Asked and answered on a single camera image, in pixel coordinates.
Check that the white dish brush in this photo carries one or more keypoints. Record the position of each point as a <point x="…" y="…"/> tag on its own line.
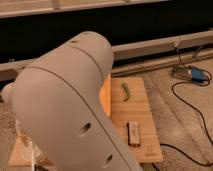
<point x="33" y="159"/>

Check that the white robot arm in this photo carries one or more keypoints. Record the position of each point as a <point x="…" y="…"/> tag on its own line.
<point x="56" y="101"/>

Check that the white plastic cup stack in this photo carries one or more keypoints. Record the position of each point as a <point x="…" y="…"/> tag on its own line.
<point x="27" y="149"/>

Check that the yellow plastic bin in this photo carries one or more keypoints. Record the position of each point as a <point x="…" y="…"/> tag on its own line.
<point x="105" y="95"/>

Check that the green pepper toy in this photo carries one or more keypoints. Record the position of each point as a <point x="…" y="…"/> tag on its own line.
<point x="127" y="91"/>

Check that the brown chocolate bar box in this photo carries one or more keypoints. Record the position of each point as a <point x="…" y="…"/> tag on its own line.
<point x="133" y="134"/>

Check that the blue power box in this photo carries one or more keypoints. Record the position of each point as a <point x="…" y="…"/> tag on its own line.
<point x="188" y="74"/>

